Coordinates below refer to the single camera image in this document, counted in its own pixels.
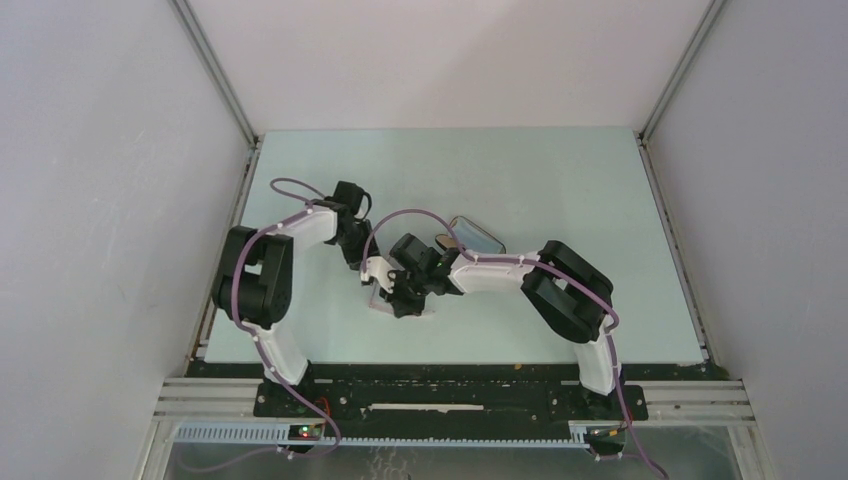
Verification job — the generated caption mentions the right corner frame post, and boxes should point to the right corner frame post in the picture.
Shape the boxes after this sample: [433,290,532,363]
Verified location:
[638,0,730,145]

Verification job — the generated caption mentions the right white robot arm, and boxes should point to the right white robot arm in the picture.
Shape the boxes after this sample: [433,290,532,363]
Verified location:
[361,234,622,418]

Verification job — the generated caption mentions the left corner frame post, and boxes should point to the left corner frame post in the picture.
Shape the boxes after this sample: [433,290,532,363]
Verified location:
[168,0,259,148]

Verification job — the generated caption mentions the slotted cable duct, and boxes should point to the slotted cable duct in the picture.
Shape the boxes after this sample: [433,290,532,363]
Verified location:
[172,422,603,449]

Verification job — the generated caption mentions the aluminium frame extrusion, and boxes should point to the aluminium frame extrusion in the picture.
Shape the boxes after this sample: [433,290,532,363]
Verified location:
[132,377,260,479]

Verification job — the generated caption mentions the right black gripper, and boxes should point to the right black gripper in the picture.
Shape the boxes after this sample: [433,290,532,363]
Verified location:
[380,269,431,317]

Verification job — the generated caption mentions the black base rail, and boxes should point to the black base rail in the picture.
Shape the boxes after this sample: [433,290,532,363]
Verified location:
[187,362,736,442]

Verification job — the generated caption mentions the pink transparent sunglasses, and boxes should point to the pink transparent sunglasses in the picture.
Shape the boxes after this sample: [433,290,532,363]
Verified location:
[367,283,436,318]

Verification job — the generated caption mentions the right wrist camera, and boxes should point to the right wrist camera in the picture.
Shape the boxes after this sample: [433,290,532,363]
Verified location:
[360,256,396,292]

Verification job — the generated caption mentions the blue cleaning cloth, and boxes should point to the blue cleaning cloth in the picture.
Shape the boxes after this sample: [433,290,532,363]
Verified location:
[453,222,503,254]

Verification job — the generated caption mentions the corner frame post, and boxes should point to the corner frame post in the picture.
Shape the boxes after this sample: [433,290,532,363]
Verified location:
[168,0,259,148]
[638,0,730,145]

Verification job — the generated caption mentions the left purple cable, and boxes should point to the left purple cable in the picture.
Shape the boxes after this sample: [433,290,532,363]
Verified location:
[178,177,342,473]

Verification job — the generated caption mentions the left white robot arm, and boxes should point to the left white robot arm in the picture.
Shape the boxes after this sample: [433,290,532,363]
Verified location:
[211,181,380,417]

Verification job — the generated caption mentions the black glasses case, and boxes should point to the black glasses case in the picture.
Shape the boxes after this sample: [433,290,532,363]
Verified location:
[434,216,507,254]

